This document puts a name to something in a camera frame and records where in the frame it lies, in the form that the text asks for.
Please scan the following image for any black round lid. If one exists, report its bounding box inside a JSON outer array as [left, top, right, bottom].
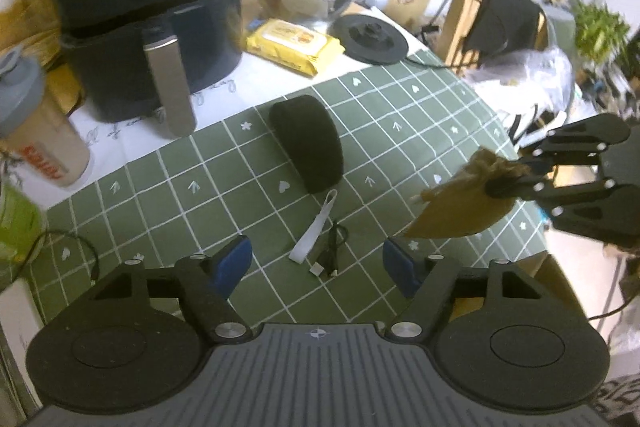
[[332, 13, 411, 65]]

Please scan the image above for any black lid cable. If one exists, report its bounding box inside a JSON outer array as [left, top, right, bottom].
[[404, 52, 447, 70]]

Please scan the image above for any black garment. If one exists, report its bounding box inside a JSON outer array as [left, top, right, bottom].
[[464, 0, 548, 68]]

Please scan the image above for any flat brown cardboard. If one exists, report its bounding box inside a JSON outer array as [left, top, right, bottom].
[[0, 0, 66, 68]]

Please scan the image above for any green checked tablecloth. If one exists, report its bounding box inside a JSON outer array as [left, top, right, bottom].
[[30, 67, 551, 324]]

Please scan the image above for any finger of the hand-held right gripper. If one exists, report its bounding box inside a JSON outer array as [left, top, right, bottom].
[[484, 176, 640, 249], [519, 113, 632, 176]]

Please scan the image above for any clear plastic bag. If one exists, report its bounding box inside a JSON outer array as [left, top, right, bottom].
[[465, 47, 581, 152]]

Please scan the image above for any short black usb cable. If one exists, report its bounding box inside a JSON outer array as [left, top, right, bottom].
[[310, 219, 349, 279]]

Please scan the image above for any black air fryer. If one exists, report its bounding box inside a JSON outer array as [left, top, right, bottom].
[[39, 0, 244, 138]]

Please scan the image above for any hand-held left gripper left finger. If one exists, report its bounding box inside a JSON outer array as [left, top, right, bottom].
[[90, 234, 252, 347]]

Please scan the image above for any brown drawstring pouch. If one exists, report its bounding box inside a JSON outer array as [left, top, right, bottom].
[[402, 148, 532, 239]]

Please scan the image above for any white strap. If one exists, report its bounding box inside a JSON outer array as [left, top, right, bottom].
[[289, 189, 339, 266]]

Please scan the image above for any black loose cable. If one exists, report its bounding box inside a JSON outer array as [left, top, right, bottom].
[[20, 231, 102, 284]]

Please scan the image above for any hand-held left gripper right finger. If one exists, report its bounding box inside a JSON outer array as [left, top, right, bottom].
[[382, 237, 547, 347]]

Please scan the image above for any yellow wet wipes pack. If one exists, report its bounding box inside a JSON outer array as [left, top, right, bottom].
[[244, 18, 346, 76]]

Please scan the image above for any green potted plant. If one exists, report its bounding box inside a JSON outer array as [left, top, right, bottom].
[[569, 0, 635, 68]]

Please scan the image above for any cardboard box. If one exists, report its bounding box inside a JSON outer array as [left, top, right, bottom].
[[450, 251, 590, 324]]

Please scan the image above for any green label jar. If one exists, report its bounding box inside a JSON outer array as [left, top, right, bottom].
[[0, 179, 47, 264]]

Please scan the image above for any black elastic band roll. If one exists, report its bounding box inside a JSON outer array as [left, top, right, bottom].
[[270, 95, 345, 195]]

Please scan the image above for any wooden chair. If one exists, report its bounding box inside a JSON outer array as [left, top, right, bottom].
[[434, 0, 550, 68]]

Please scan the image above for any clear shaker bottle grey lid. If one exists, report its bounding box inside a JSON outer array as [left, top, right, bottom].
[[0, 47, 93, 188]]

